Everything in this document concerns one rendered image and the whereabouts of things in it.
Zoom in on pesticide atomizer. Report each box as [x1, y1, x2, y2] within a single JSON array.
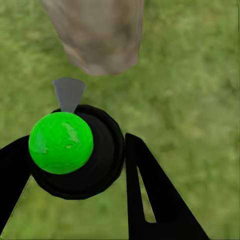
[[27, 77, 126, 200]]

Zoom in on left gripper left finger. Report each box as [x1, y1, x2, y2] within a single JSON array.
[[0, 136, 31, 234]]

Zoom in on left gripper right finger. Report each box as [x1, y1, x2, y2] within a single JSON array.
[[125, 133, 210, 240]]

